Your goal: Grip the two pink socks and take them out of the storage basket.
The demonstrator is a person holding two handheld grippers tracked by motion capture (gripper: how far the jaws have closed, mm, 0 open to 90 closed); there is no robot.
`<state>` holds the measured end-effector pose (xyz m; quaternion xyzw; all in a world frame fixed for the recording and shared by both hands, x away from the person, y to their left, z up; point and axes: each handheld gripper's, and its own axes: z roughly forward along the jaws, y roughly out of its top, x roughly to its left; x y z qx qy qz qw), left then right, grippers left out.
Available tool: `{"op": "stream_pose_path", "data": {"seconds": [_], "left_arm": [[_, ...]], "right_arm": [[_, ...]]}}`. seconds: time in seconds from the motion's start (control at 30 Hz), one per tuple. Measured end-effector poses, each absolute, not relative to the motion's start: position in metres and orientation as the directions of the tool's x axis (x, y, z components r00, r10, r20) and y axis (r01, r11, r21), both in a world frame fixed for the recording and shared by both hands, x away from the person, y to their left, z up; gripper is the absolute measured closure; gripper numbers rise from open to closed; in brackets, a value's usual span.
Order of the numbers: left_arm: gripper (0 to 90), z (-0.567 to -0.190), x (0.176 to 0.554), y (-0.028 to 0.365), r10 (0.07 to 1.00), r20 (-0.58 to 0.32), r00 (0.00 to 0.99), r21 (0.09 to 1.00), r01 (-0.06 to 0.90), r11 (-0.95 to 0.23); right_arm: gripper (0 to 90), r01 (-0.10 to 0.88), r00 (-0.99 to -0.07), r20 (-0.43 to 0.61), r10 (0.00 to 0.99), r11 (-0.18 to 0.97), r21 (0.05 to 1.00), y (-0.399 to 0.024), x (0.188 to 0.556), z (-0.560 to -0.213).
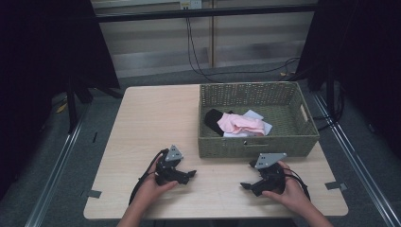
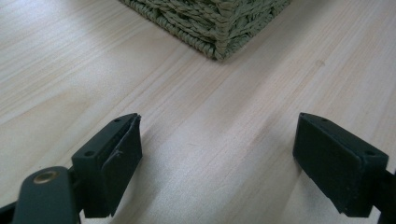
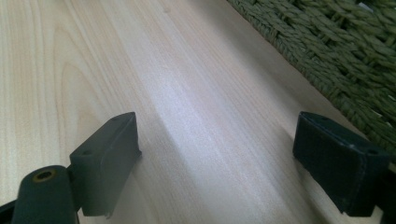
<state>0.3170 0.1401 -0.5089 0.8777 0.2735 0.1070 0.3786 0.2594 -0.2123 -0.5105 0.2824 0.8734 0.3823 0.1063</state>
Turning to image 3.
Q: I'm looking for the green woven basket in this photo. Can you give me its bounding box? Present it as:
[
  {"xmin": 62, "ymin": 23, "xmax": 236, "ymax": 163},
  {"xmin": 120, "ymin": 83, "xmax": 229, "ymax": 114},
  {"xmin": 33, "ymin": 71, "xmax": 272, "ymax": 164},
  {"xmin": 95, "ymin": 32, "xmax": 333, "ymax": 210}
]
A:
[{"xmin": 226, "ymin": 0, "xmax": 396, "ymax": 157}]

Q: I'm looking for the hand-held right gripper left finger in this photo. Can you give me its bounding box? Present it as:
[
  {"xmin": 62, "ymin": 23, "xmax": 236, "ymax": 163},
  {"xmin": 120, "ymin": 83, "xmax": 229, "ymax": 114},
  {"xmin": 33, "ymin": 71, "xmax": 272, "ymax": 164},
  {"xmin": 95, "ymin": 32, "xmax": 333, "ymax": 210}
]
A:
[{"xmin": 68, "ymin": 111, "xmax": 143, "ymax": 218}]

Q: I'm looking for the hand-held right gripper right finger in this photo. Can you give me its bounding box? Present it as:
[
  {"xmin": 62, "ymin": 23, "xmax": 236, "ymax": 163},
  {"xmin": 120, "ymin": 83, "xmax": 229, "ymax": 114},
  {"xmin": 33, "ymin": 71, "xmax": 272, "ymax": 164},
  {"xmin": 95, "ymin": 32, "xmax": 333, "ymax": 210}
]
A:
[{"xmin": 292, "ymin": 111, "xmax": 391, "ymax": 217}]

